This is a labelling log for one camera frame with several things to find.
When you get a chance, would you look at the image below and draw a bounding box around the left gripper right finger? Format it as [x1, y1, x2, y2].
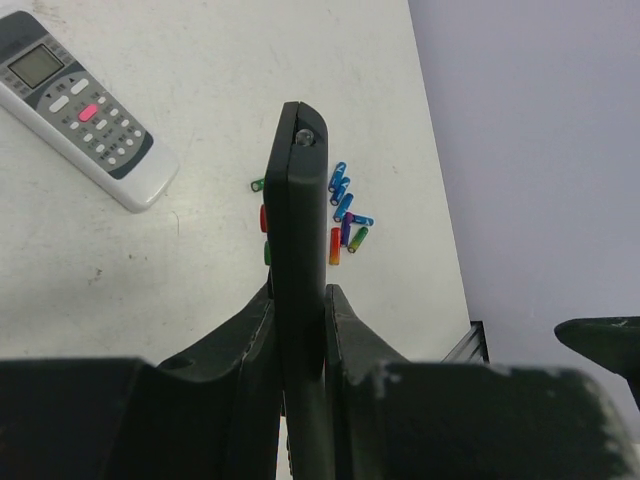
[325, 285, 635, 479]

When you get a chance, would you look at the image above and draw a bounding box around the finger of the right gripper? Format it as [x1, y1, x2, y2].
[554, 316, 639, 406]

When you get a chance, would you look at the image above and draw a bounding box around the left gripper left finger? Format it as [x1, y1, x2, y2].
[1, 286, 280, 479]

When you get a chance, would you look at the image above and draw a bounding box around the blue battery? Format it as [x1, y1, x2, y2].
[333, 193, 354, 223]
[351, 214, 374, 227]
[328, 162, 347, 193]
[330, 177, 350, 206]

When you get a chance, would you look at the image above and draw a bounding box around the black TV remote control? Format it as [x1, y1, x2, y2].
[263, 101, 335, 479]

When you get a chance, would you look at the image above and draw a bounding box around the white grey AC remote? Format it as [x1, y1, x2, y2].
[1, 7, 179, 213]

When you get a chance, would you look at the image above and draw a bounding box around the green yellow battery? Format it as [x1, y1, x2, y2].
[347, 226, 369, 253]

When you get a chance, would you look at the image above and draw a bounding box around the red yellow battery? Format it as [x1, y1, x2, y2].
[329, 227, 342, 266]

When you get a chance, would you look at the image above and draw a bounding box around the purple battery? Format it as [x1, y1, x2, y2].
[340, 212, 353, 247]

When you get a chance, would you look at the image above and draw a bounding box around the green red battery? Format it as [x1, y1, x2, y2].
[250, 179, 264, 192]

